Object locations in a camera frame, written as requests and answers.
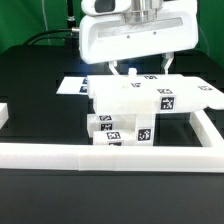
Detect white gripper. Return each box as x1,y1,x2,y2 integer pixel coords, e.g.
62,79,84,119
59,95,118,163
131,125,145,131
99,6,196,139
79,0,198,75

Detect white chair back frame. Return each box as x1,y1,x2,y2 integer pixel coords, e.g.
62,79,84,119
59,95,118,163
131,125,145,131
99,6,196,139
87,74,224,115

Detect white chair seat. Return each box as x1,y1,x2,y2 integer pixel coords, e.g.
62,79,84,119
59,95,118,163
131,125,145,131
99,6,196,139
87,114,136,138

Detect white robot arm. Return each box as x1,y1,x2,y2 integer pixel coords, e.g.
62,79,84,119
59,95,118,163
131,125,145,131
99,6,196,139
79,0,199,71

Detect white marker sheet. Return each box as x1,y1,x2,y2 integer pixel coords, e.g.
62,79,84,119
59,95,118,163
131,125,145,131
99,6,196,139
57,76,87,95

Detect white U-shaped fence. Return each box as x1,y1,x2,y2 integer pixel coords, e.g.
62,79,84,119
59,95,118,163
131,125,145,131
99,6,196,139
0,111,224,173

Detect white block at left edge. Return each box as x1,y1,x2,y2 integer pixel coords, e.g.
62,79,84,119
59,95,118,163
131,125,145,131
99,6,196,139
0,103,9,129

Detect black cables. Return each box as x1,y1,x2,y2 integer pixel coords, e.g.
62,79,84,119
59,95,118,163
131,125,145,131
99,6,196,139
23,27,86,46

